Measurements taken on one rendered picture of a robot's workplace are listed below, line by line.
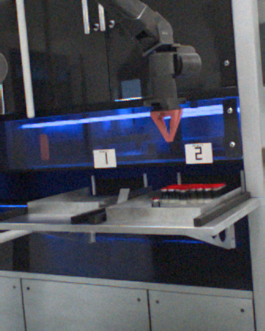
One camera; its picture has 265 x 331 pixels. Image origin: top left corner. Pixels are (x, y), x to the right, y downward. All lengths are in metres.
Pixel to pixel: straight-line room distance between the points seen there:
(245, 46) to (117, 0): 0.48
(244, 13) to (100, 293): 1.04
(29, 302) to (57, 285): 0.16
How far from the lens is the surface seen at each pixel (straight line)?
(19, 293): 2.07
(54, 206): 1.53
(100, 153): 1.72
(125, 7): 1.18
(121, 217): 1.30
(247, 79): 1.51
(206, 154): 1.55
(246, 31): 1.52
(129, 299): 1.78
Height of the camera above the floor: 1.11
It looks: 3 degrees down
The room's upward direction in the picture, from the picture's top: 5 degrees counter-clockwise
